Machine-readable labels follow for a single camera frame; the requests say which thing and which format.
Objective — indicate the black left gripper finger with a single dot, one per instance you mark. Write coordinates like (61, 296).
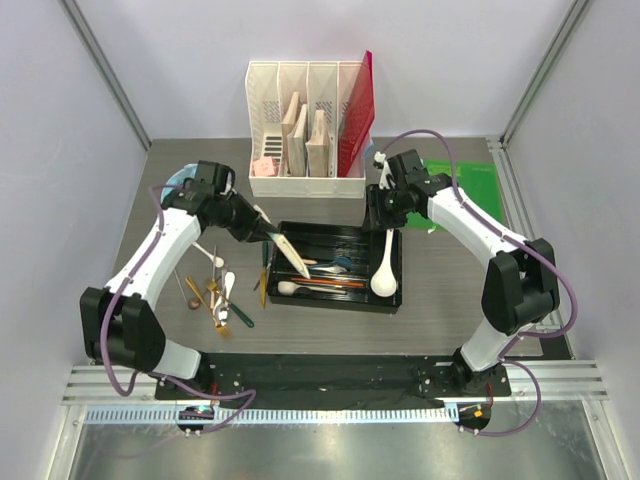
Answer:
(260, 223)
(263, 233)

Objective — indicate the copper round head spoon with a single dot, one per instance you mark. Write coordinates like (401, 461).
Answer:
(197, 300)

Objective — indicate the mesh zipper pouch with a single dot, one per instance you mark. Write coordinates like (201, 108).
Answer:
(370, 147)

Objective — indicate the wooden board right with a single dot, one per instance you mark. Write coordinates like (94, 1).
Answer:
(318, 146)

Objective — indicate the black cutlery tray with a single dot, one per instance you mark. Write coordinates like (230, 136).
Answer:
(324, 242)

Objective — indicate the large white ceramic spoon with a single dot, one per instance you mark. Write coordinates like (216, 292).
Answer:
(383, 283)

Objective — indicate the blue plastic spoon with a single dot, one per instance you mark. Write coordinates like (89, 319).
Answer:
(339, 264)

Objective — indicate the orange chopstick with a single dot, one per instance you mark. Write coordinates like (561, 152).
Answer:
(330, 282)

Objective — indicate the white thin plastic spoon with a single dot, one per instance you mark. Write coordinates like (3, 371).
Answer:
(217, 261)

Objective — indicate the white file organizer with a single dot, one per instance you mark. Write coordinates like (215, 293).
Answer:
(310, 127)

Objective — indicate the light blue headphones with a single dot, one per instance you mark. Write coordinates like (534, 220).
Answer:
(177, 179)

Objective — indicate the green cutting mat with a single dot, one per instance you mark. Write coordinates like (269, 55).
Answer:
(478, 180)

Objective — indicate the pink cube box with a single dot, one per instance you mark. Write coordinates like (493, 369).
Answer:
(265, 166)

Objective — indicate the small white ceramic spoon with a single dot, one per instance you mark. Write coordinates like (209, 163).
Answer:
(289, 288)

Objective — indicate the wooden board left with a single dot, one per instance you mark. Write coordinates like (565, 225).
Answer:
(294, 134)

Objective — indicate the magenta plastic folder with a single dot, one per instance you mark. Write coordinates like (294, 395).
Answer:
(359, 116)

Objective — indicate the green handled utensil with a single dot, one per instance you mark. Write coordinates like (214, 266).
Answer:
(242, 315)

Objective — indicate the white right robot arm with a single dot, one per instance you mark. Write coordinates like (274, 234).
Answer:
(520, 288)

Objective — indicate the white chopstick in tray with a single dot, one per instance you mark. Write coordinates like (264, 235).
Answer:
(324, 288)

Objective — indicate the wooden board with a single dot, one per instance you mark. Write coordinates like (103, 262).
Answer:
(318, 146)
(294, 134)

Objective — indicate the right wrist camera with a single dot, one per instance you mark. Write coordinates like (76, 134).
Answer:
(386, 178)

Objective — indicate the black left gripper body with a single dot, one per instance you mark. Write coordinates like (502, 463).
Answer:
(237, 216)

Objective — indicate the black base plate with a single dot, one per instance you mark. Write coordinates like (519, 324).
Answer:
(411, 375)

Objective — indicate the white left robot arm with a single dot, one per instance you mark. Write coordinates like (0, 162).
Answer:
(118, 320)

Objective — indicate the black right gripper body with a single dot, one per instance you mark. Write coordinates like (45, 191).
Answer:
(395, 207)

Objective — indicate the white cable duct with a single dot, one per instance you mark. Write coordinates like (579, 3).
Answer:
(196, 415)

